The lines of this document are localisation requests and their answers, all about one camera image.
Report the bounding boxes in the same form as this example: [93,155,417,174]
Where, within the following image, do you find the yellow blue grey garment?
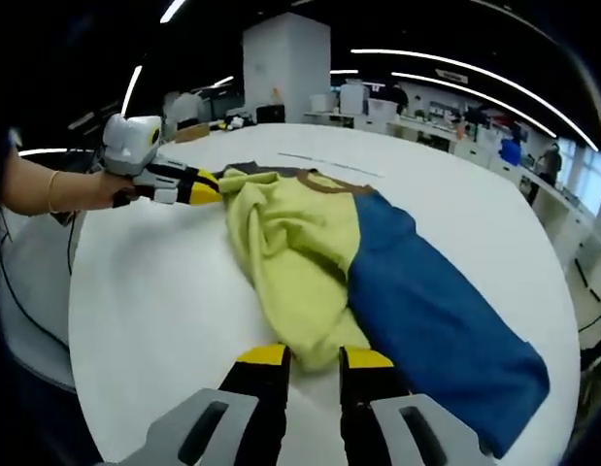
[216,161,552,460]

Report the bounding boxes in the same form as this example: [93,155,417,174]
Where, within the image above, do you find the black cable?
[0,207,79,351]

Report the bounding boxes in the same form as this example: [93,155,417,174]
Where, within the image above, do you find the long ceiling light strip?
[350,48,559,140]
[391,71,601,152]

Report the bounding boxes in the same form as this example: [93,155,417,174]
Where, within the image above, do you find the brown cardboard box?
[175,122,212,144]

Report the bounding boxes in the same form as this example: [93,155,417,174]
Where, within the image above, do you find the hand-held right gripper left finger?
[117,343,292,466]

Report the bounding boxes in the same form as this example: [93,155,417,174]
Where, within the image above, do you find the blue storage bin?
[498,137,523,165]

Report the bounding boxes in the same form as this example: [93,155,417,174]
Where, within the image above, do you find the white counter cabinets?
[386,118,600,253]

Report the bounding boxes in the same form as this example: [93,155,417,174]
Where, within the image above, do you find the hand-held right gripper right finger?
[338,345,498,466]

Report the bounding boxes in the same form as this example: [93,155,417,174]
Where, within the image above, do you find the gold bracelet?
[46,169,61,215]

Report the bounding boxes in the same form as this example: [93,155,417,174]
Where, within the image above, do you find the white storage cabinet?
[339,82,371,117]

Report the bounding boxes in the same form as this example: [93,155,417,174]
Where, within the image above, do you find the person's left hand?
[92,169,138,211]

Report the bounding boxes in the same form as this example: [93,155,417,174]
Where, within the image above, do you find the person's white shirt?
[0,212,83,392]

